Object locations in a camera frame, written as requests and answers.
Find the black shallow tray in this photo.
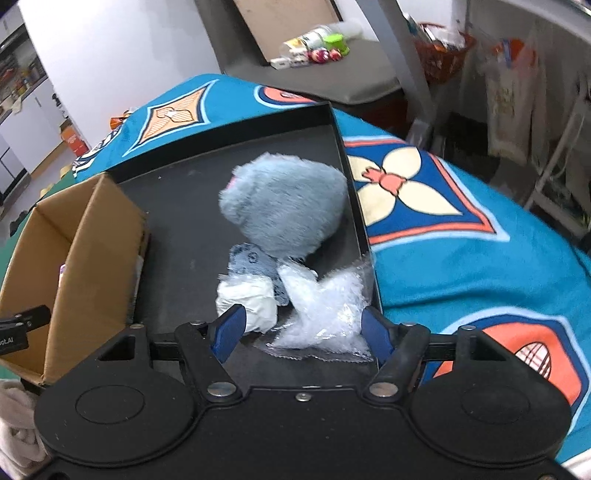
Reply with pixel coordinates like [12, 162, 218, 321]
[104, 101, 386, 387]

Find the orange carton box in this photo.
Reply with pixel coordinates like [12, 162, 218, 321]
[60, 123, 89, 157]

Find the blue patterned blanket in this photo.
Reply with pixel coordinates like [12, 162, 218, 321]
[71, 72, 591, 462]

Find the blue-grey patterned cloth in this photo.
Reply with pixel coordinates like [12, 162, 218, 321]
[228, 243, 290, 306]

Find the clear bubble wrap bag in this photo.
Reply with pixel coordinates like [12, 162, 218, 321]
[257, 256, 375, 363]

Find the white soft bundle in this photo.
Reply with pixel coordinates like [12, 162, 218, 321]
[215, 274, 277, 334]

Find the grey fluffy plush toy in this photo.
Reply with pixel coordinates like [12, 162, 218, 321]
[218, 152, 348, 259]

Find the green round container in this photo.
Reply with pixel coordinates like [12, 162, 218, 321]
[322, 33, 349, 56]

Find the white towel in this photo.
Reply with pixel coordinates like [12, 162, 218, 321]
[0, 380, 49, 479]

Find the white plastic bottle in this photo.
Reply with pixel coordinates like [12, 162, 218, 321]
[280, 25, 332, 57]

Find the brown cardboard box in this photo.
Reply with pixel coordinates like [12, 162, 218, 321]
[1, 174, 146, 386]

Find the orange basket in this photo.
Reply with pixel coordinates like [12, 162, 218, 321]
[415, 22, 477, 85]

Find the leaning brown board frame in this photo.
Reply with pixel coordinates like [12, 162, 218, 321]
[235, 0, 342, 61]

